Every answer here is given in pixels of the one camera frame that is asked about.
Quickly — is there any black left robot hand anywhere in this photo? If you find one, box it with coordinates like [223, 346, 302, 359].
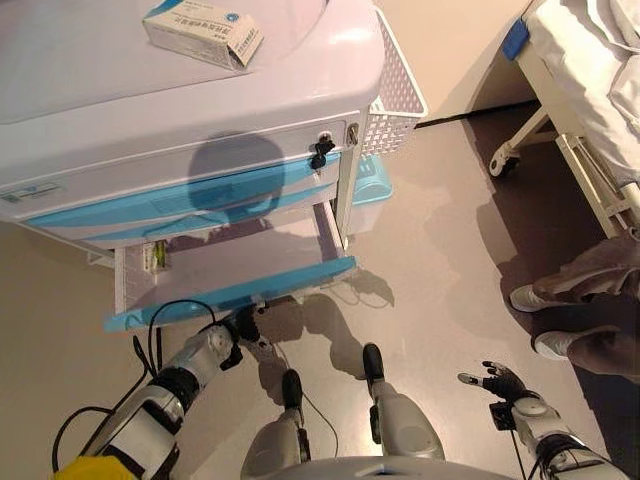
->
[232, 299, 274, 351]

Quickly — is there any light blue waste bin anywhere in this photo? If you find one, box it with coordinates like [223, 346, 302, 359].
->
[347, 152, 394, 234]

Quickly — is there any white bed caster wheel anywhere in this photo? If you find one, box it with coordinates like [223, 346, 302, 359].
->
[488, 144, 521, 179]

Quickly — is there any white medical cart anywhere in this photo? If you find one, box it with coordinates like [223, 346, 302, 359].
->
[0, 0, 431, 251]

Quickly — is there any blue white medicine box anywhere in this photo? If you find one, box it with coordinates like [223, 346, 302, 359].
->
[141, 0, 265, 69]

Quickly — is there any grey right robot leg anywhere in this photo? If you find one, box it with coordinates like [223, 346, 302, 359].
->
[362, 342, 446, 461]

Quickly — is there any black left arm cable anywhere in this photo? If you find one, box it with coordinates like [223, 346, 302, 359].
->
[49, 298, 219, 474]

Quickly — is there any white perforated cart basket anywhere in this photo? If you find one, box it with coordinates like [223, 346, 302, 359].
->
[359, 7, 431, 161]

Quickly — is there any grey robot leg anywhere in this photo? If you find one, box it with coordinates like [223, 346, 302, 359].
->
[239, 368, 314, 479]
[362, 342, 446, 461]

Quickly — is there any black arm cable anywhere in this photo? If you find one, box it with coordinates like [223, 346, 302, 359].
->
[509, 429, 546, 480]
[49, 298, 219, 474]

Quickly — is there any white bed sheet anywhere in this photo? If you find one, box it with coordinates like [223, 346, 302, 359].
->
[529, 0, 640, 186]

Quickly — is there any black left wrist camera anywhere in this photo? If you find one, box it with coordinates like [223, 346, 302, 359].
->
[219, 342, 245, 372]

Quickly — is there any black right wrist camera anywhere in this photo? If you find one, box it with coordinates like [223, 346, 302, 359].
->
[488, 400, 517, 432]

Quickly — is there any green white medicine box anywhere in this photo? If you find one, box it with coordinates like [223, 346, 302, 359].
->
[140, 239, 174, 274]

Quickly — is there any blue bed corner bumper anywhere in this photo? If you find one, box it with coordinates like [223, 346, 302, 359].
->
[501, 18, 531, 61]

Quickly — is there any blue front cart drawer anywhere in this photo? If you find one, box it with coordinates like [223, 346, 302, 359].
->
[84, 182, 336, 241]
[24, 152, 344, 229]
[103, 199, 359, 332]

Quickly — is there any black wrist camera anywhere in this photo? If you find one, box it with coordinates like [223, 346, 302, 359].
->
[219, 342, 245, 372]
[488, 400, 517, 432]

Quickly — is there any yellow robot shoulder cover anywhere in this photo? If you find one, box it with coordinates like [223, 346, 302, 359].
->
[52, 452, 134, 480]

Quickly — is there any thin black floor cable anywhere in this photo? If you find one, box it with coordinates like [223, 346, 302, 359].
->
[272, 339, 341, 459]

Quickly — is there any grey left robot leg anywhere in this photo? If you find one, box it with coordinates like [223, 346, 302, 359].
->
[239, 368, 314, 479]

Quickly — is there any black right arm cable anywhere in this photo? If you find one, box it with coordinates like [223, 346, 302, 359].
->
[509, 429, 546, 480]

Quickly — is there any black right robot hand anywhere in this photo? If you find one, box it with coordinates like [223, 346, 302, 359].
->
[457, 360, 541, 401]

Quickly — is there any grey robot torso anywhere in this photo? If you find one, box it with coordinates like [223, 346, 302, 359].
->
[272, 454, 516, 480]

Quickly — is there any person in beige trousers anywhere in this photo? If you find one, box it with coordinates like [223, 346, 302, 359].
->
[508, 234, 640, 384]

